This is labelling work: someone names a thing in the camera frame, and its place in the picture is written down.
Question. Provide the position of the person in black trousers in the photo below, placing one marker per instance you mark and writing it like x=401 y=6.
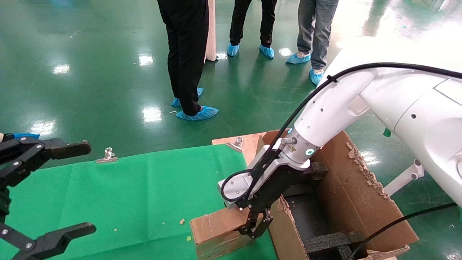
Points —
x=252 y=18
x=186 y=54

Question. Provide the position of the white pipe bracket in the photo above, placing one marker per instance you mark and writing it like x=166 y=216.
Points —
x=399 y=183

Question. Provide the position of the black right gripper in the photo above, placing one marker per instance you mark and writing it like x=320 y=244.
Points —
x=272 y=186

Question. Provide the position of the small brown cardboard box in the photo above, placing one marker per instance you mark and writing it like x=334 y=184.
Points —
x=216 y=231

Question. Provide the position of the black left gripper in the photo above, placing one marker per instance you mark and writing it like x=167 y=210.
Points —
x=3 y=202

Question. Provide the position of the blue shoe cover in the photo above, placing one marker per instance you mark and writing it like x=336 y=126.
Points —
x=27 y=135

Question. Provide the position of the pale pink post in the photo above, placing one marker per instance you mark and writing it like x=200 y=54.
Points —
x=211 y=32

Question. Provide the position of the silver metal binder clip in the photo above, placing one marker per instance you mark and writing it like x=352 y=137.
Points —
x=236 y=144
x=107 y=156

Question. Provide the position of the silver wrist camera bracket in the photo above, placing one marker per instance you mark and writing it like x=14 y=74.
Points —
x=238 y=187

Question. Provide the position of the large open cardboard carton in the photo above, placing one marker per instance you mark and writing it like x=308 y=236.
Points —
x=361 y=202

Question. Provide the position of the person in blue jeans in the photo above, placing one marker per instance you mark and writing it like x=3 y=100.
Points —
x=317 y=29

